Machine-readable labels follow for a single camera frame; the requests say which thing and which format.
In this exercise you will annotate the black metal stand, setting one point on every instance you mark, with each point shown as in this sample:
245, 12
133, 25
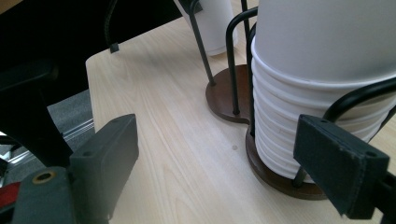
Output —
28, 118

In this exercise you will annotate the metal floor rail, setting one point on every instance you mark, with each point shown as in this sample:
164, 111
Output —
79, 129

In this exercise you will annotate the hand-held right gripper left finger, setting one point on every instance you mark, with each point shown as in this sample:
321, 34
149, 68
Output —
99, 168

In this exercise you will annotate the grey tape piece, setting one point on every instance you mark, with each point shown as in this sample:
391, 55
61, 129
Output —
114, 48

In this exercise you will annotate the brown double cup holder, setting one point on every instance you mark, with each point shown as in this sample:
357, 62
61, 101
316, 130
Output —
224, 96

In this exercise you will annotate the stack of white cups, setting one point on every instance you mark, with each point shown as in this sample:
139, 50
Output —
280, 102

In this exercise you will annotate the single white paper cup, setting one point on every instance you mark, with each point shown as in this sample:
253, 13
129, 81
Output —
218, 25

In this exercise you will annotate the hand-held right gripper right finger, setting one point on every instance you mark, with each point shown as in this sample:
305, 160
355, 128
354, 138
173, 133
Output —
336, 161

